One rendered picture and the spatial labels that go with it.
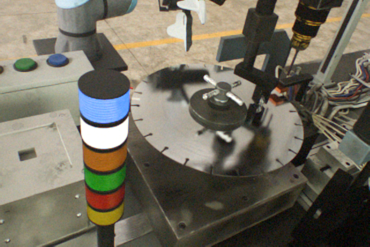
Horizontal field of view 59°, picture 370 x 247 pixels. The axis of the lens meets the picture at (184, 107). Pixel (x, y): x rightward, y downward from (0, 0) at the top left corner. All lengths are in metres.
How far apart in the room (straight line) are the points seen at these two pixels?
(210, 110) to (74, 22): 0.59
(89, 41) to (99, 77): 0.80
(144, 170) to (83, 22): 0.58
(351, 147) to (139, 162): 0.36
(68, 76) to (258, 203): 0.48
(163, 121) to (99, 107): 0.30
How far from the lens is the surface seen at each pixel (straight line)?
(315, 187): 0.77
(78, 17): 1.06
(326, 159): 0.75
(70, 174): 0.56
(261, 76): 0.64
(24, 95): 0.79
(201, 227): 0.57
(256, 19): 0.59
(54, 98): 0.81
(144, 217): 0.68
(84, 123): 0.31
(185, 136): 0.56
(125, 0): 1.13
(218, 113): 0.61
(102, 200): 0.38
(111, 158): 0.33
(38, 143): 0.63
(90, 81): 0.30
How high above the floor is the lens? 1.33
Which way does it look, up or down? 38 degrees down
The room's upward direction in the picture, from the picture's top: 10 degrees clockwise
